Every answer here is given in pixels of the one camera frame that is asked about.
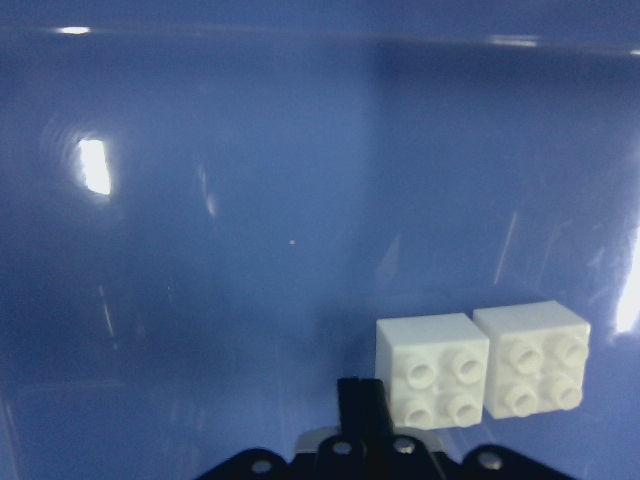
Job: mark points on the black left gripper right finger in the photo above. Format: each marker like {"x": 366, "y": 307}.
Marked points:
{"x": 377, "y": 423}

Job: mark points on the white block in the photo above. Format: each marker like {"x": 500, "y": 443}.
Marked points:
{"x": 433, "y": 369}
{"x": 537, "y": 358}

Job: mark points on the blue plastic tray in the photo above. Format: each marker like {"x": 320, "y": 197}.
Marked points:
{"x": 207, "y": 205}

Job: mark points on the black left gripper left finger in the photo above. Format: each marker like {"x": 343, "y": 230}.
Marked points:
{"x": 349, "y": 402}

